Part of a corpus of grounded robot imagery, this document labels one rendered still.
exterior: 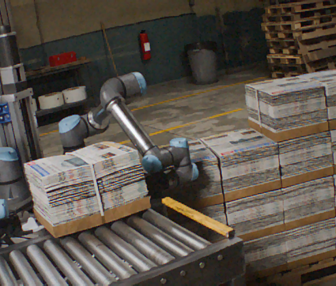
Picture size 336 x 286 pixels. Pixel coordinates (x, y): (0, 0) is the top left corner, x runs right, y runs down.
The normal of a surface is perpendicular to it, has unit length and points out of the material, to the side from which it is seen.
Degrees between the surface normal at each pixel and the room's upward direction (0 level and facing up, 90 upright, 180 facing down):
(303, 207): 90
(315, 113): 90
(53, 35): 90
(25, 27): 90
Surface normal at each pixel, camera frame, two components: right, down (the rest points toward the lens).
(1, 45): -0.44, 0.30
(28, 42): 0.48, 0.15
